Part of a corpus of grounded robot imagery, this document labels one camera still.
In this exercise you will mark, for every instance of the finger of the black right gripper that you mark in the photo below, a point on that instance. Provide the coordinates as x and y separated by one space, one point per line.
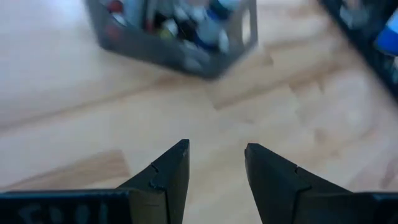
367 12
373 56

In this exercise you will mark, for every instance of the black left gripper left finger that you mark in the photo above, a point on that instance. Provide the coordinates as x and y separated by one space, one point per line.
161 193

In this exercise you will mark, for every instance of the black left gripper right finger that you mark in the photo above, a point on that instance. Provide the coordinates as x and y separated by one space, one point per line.
280 193

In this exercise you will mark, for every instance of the blue food coloring bottle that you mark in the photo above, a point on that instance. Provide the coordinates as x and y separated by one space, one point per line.
388 42

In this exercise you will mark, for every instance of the translucent grey plastic bin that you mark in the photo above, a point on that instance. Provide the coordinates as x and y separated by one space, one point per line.
149 49

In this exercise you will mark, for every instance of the small food coloring bottle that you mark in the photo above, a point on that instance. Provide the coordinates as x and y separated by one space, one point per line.
219 7
224 40

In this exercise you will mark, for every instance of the pink food coloring bottle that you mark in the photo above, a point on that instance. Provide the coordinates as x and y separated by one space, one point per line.
115 6

